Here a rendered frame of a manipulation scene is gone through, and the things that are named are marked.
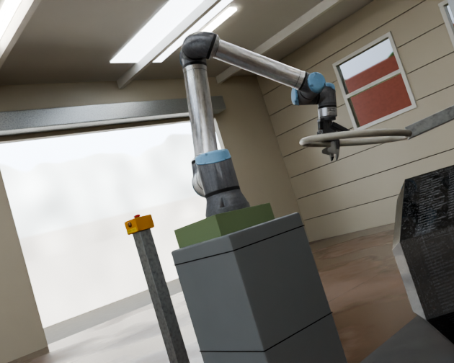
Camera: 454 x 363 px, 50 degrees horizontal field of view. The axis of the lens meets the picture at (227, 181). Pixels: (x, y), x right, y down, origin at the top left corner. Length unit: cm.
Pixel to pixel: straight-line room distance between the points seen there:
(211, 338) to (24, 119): 640
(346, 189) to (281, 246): 841
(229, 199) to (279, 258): 31
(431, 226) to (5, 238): 649
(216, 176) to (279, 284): 49
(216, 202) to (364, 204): 833
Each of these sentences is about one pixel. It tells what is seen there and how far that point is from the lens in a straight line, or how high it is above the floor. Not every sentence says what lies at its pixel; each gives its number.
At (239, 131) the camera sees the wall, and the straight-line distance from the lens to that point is 1058.
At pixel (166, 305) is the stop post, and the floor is 56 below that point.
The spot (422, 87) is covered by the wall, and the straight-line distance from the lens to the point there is 927.
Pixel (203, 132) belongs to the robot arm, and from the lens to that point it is 222.
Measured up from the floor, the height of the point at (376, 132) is 106.
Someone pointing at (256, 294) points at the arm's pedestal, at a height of 62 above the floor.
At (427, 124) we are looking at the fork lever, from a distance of 223.
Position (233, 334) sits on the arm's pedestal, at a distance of 191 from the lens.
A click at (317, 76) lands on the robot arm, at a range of 231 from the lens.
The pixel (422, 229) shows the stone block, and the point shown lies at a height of 63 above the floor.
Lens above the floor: 88
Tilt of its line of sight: 5 degrees up
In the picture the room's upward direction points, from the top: 17 degrees counter-clockwise
